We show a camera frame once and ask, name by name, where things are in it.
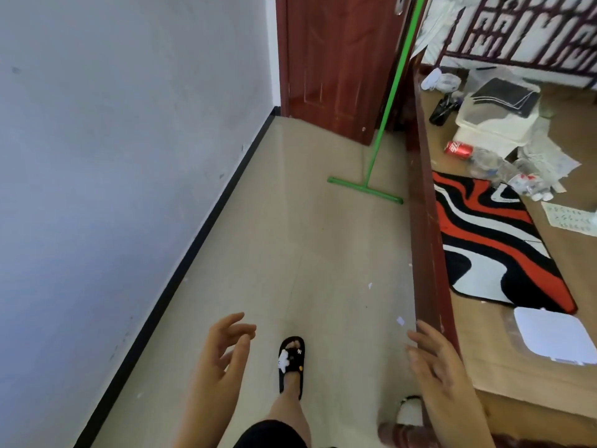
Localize person's right hand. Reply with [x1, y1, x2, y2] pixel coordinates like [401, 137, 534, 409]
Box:
[406, 320, 473, 417]

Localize person's left hand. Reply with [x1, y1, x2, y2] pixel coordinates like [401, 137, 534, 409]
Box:
[196, 313, 257, 407]

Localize person's left forearm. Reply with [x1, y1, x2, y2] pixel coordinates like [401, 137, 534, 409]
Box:
[172, 394, 234, 448]

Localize person's right forearm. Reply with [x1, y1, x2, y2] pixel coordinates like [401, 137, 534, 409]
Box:
[427, 406, 496, 448]

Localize black slipper with white charm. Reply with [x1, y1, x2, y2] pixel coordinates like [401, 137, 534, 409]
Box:
[278, 336, 306, 401]

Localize person's left leg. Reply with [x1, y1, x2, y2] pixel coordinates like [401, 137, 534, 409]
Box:
[266, 340, 312, 446]

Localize black shorts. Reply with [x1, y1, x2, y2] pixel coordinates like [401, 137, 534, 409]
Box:
[233, 419, 337, 448]

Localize white flat box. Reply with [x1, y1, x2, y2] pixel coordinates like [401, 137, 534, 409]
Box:
[506, 306, 597, 367]

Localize red black white striped rug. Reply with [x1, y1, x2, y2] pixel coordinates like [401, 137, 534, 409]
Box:
[431, 171, 578, 315]

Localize printed paper sheet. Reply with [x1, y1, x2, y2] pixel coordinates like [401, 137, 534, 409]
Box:
[541, 202, 597, 238]

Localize clear plastic bottle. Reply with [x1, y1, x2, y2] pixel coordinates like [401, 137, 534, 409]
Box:
[506, 158, 556, 202]
[468, 149, 514, 183]

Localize red soda can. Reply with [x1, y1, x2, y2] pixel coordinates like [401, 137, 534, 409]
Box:
[443, 141, 474, 160]

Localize white plastic storage box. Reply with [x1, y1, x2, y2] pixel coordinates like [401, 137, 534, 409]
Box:
[454, 65, 544, 157]

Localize black bottle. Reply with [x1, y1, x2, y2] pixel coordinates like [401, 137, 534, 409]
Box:
[428, 92, 463, 127]

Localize green floor squeegee mop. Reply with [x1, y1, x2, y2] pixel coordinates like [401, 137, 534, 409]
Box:
[327, 0, 429, 205]

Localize dark folded cloth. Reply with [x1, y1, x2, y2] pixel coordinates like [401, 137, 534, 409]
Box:
[470, 77, 541, 118]

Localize white crumpled cloth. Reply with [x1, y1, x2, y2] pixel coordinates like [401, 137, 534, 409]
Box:
[421, 67, 462, 93]

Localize red-brown wooden door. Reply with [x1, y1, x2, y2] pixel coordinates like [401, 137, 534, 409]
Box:
[275, 0, 417, 146]

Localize white hanging fabric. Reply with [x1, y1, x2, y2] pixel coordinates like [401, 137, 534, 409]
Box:
[412, 0, 488, 58]

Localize dark lattice headboard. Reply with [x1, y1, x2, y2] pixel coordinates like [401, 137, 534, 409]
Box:
[436, 0, 597, 89]

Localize red-brown wooden bed frame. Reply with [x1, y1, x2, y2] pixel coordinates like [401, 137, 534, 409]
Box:
[405, 51, 597, 448]

